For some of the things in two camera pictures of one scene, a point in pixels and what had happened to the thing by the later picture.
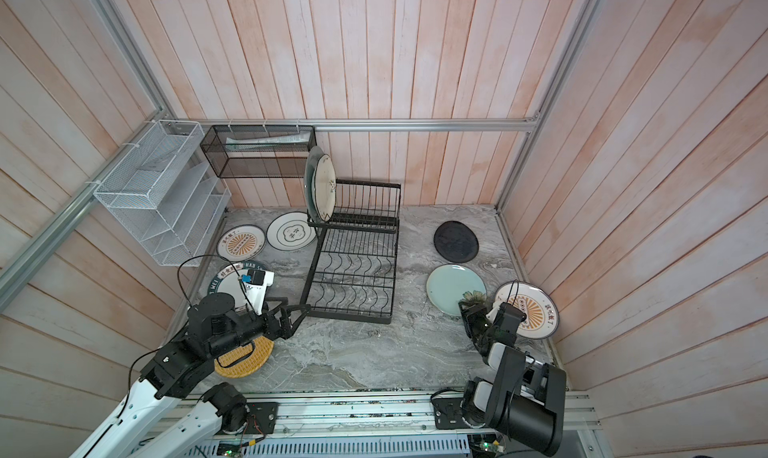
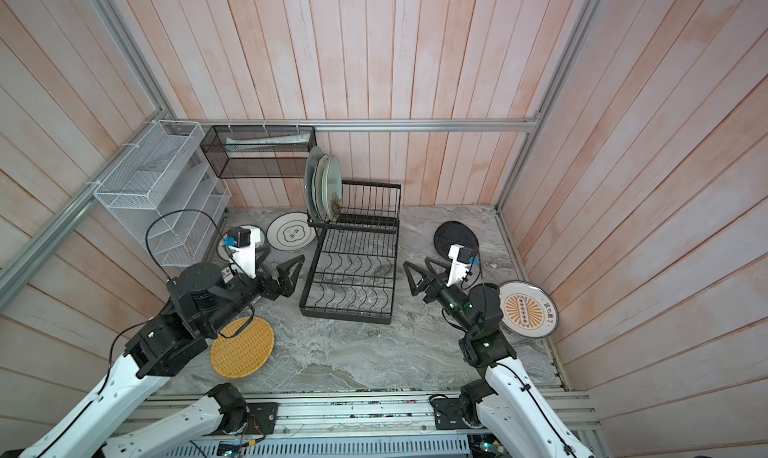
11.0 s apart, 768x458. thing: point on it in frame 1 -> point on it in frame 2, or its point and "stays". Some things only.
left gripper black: x=274 y=331 -> x=286 y=285
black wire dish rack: x=354 y=269 stays
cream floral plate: x=325 y=187 stays
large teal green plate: x=309 y=191 stays
